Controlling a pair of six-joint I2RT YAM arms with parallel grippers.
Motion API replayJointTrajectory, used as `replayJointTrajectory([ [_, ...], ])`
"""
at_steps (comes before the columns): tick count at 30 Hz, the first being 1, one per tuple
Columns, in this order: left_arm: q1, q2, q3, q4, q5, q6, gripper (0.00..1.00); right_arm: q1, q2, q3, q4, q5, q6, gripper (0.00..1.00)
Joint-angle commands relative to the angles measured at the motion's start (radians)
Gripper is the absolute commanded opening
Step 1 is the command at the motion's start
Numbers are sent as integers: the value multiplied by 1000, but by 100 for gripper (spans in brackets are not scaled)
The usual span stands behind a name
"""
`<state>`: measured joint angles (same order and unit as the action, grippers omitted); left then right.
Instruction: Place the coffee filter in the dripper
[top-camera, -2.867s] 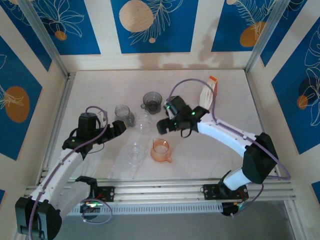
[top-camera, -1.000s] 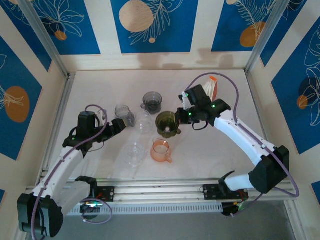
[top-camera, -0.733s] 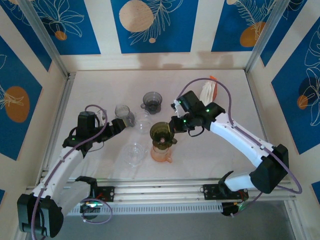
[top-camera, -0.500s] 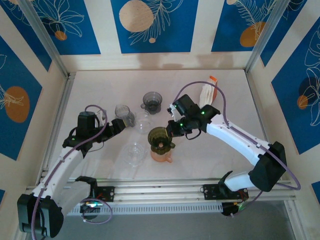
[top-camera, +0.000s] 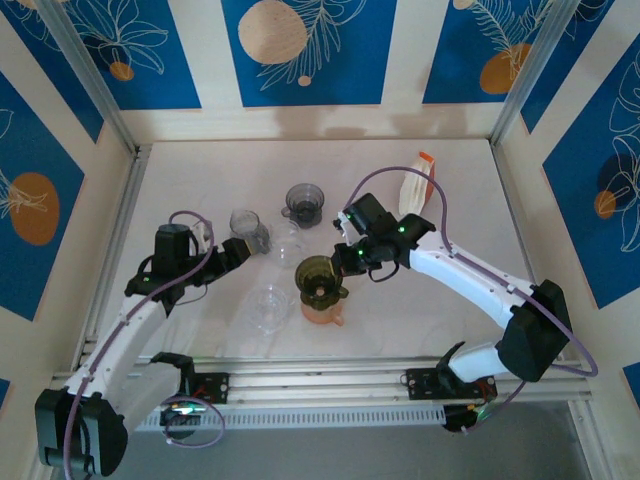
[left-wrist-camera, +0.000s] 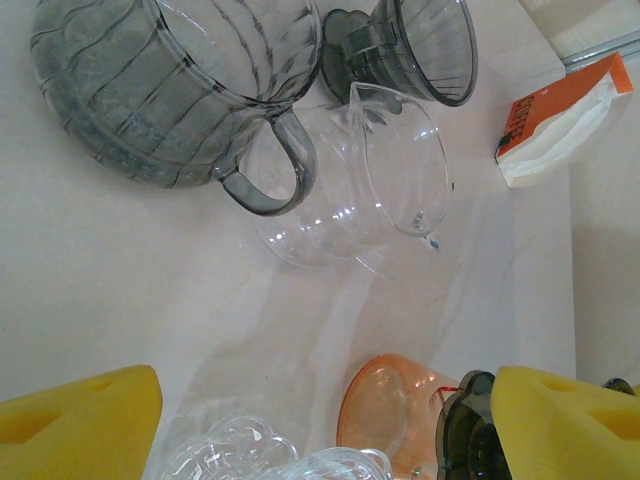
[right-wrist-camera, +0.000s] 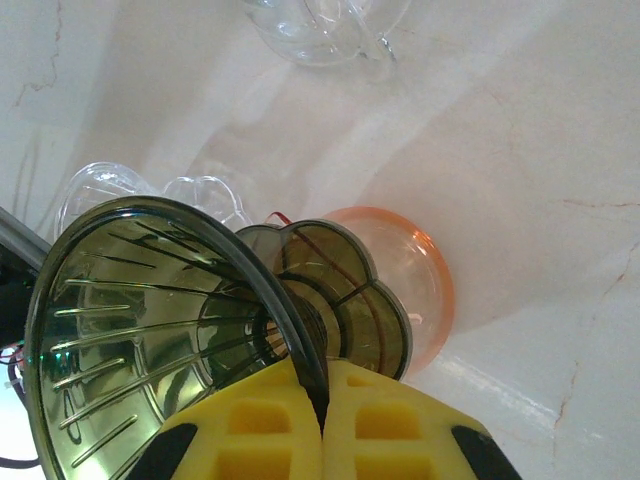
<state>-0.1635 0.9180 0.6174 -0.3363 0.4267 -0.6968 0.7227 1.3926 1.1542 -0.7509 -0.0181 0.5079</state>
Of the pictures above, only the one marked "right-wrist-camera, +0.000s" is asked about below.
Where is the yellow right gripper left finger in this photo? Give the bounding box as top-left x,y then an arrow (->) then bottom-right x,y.
129,357 -> 324,480

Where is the thin black cable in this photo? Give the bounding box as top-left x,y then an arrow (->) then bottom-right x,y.
0,364 -> 41,471

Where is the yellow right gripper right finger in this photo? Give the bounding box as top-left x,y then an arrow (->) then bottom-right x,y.
322,357 -> 524,480

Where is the clear server jug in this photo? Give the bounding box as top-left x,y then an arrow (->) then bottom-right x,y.
244,0 -> 416,71

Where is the olive green plastic dripper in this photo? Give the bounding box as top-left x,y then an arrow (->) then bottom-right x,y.
24,195 -> 414,480

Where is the orange transparent server jug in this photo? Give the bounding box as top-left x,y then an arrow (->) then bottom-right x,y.
319,205 -> 456,379

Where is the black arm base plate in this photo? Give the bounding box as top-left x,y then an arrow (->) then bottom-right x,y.
0,249 -> 41,351

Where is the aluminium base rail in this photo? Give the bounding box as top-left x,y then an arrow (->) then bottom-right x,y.
0,207 -> 54,271

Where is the clear plastic dripper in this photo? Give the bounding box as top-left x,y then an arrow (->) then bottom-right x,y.
52,160 -> 251,236

